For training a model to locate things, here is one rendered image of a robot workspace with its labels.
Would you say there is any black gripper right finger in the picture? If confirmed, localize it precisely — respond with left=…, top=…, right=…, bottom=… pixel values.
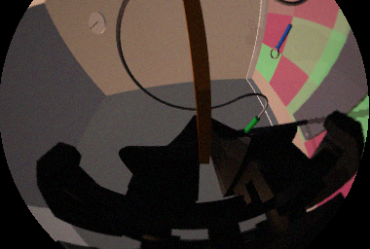
left=209, top=118, right=298, bottom=196

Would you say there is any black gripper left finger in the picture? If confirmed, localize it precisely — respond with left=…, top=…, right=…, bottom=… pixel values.
left=118, top=115, right=201, bottom=200

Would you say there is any orange handle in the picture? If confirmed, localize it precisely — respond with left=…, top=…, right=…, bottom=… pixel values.
left=182, top=0, right=211, bottom=164

